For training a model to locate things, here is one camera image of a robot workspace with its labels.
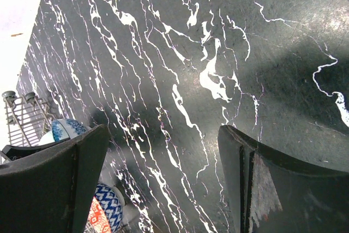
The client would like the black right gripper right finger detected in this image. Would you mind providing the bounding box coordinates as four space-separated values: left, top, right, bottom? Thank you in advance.
218 125 348 232

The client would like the grey wire dish rack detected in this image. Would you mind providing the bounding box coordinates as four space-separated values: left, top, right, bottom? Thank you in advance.
1 91 56 164

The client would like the red geometric patterned bowl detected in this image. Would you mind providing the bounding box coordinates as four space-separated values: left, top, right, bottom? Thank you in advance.
83 183 125 232

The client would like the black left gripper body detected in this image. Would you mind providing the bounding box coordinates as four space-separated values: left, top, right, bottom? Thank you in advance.
1 139 68 161

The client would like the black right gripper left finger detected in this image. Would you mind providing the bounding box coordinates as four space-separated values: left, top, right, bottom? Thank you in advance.
1 124 110 232

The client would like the blue patterned bowl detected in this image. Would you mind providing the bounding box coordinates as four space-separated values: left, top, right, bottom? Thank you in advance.
39 119 91 146

